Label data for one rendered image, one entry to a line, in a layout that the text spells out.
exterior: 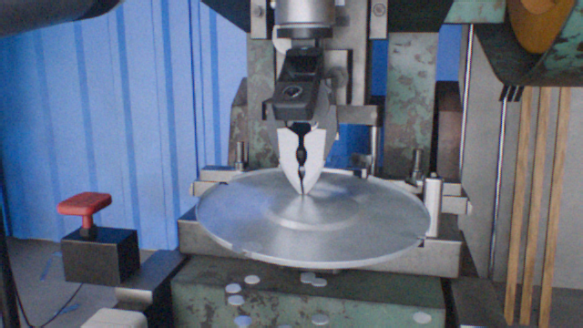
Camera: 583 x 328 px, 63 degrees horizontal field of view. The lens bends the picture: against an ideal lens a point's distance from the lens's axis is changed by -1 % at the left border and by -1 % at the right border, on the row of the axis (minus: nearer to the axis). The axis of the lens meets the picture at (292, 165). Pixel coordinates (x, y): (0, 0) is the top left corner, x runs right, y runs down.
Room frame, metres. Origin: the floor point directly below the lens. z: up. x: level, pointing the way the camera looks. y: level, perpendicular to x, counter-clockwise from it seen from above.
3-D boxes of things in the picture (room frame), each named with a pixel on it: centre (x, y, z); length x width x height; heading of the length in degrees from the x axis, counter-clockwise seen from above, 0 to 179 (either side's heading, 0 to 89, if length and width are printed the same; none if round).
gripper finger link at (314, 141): (0.62, -0.03, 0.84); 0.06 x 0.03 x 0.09; 168
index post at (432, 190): (0.67, -0.21, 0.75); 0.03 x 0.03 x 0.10; 78
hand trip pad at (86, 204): (0.68, 0.31, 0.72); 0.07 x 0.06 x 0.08; 168
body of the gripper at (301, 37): (0.63, -0.02, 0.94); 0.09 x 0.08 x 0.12; 168
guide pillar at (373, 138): (0.88, -0.15, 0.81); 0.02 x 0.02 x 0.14; 78
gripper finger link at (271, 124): (0.61, 0.01, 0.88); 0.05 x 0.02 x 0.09; 78
